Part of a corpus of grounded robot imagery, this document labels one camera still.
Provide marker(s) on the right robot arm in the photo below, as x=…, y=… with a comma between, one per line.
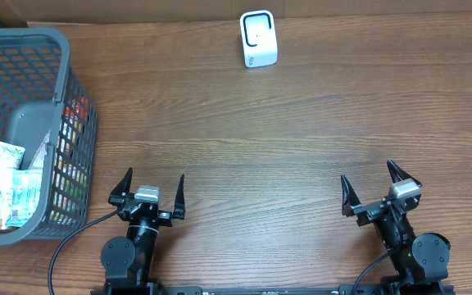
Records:
x=420, y=261

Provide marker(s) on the green yellow snack packet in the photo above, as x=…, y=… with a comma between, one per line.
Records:
x=70, y=195

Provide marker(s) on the teal wipes packet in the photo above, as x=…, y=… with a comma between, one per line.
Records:
x=25, y=188

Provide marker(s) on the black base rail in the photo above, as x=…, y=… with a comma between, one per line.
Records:
x=365, y=289

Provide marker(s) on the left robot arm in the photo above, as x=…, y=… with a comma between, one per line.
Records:
x=127, y=259

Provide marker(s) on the white shampoo tube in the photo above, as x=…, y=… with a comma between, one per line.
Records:
x=10, y=159

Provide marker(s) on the white barcode scanner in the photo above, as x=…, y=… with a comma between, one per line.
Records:
x=260, y=47

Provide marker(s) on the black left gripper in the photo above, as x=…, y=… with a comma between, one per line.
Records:
x=145, y=209

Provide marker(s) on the orange spaghetti package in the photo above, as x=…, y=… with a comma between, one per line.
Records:
x=73, y=139

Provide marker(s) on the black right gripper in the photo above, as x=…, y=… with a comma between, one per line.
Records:
x=380, y=209

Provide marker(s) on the grey plastic shopping basket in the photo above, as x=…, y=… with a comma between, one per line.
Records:
x=35, y=67

